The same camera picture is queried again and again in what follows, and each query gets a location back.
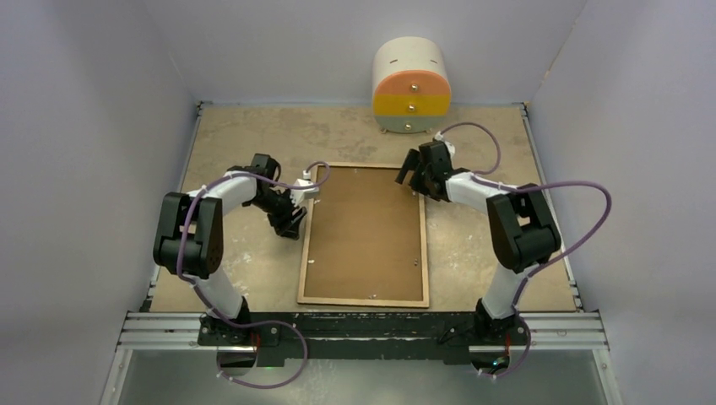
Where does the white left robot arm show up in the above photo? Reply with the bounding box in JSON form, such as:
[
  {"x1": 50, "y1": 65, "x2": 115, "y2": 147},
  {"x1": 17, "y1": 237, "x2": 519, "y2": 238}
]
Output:
[{"x1": 153, "y1": 154, "x2": 319, "y2": 345}]

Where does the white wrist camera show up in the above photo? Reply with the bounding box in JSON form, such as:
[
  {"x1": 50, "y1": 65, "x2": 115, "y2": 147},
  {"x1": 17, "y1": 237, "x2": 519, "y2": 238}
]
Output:
[
  {"x1": 289, "y1": 170, "x2": 320, "y2": 207},
  {"x1": 432, "y1": 131, "x2": 456, "y2": 158}
]

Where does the small round drawer cabinet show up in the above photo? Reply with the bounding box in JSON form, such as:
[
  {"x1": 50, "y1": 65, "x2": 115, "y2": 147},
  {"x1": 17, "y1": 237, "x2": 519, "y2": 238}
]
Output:
[{"x1": 372, "y1": 36, "x2": 452, "y2": 134}]

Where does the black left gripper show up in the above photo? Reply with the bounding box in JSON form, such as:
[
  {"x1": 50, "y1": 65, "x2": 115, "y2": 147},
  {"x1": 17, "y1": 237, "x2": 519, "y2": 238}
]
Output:
[{"x1": 247, "y1": 189, "x2": 306, "y2": 240}]

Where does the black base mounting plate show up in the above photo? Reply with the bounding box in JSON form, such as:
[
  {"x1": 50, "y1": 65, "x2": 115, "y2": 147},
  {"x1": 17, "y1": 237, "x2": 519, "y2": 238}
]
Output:
[{"x1": 198, "y1": 311, "x2": 529, "y2": 369}]

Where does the wooden picture frame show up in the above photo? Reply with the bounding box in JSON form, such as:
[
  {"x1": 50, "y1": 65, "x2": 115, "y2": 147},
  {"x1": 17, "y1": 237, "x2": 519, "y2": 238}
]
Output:
[{"x1": 296, "y1": 162, "x2": 431, "y2": 310}]

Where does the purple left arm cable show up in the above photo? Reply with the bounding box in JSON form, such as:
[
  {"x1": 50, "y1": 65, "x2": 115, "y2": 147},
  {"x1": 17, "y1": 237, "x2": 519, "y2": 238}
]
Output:
[{"x1": 176, "y1": 162, "x2": 332, "y2": 391}]

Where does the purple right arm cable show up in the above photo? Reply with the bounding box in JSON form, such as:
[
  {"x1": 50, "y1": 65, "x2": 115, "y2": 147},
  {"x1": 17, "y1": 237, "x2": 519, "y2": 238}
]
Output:
[{"x1": 433, "y1": 121, "x2": 613, "y2": 381}]

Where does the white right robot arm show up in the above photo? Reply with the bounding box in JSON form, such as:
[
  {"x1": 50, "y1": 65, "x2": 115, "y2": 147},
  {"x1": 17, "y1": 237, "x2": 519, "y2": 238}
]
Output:
[{"x1": 395, "y1": 140, "x2": 561, "y2": 343}]

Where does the aluminium rail frame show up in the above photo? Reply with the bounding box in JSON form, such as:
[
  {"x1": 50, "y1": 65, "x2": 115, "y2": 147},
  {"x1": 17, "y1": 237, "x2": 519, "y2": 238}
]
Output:
[{"x1": 102, "y1": 103, "x2": 625, "y2": 404}]

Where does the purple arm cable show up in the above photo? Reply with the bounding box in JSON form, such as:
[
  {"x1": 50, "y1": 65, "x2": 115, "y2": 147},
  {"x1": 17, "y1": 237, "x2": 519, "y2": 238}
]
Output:
[
  {"x1": 433, "y1": 121, "x2": 613, "y2": 381},
  {"x1": 176, "y1": 162, "x2": 332, "y2": 391}
]

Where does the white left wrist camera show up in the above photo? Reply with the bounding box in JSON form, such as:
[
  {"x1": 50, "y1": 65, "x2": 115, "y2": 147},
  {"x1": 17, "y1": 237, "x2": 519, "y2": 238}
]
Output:
[{"x1": 289, "y1": 170, "x2": 320, "y2": 207}]

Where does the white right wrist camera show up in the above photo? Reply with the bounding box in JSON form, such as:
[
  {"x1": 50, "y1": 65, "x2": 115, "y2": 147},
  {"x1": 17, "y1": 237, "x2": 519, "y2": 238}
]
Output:
[{"x1": 432, "y1": 131, "x2": 456, "y2": 158}]

